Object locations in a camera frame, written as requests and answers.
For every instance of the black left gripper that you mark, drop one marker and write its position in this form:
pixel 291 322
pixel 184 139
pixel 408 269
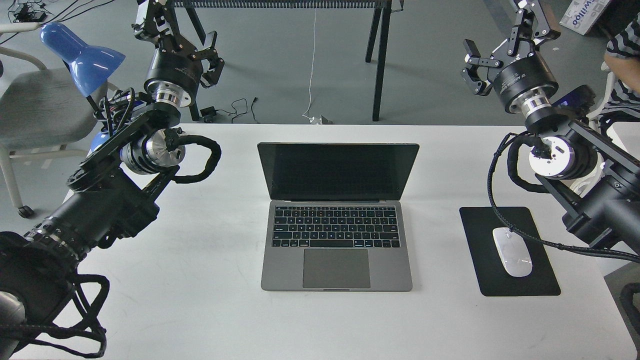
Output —
pixel 176 62

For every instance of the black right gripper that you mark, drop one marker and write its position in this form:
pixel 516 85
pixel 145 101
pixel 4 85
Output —
pixel 522 80

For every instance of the grey laptop notebook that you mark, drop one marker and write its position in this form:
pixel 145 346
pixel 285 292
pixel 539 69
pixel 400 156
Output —
pixel 335 219

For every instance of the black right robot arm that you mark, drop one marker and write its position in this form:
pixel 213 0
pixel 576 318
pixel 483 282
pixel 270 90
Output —
pixel 595 181

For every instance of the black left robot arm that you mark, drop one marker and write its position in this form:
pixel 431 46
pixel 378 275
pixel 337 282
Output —
pixel 114 191

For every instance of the white cardboard box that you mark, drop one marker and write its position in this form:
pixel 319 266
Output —
pixel 581 15

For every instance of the blue desk lamp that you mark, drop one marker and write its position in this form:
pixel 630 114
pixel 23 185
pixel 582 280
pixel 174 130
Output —
pixel 90 67

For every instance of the person in striped shirt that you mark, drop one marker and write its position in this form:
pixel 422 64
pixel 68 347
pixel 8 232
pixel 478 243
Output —
pixel 622 56

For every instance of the black mouse pad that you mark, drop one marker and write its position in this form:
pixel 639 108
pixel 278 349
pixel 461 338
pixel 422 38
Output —
pixel 493 279

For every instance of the grey office chair left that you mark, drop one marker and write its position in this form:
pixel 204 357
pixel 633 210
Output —
pixel 42 112

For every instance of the white computer mouse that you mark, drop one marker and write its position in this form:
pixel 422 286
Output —
pixel 512 252

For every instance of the black power adapter with cable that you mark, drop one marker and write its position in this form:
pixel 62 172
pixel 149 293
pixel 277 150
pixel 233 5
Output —
pixel 239 108

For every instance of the black table frame background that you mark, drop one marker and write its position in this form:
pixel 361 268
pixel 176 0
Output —
pixel 300 58

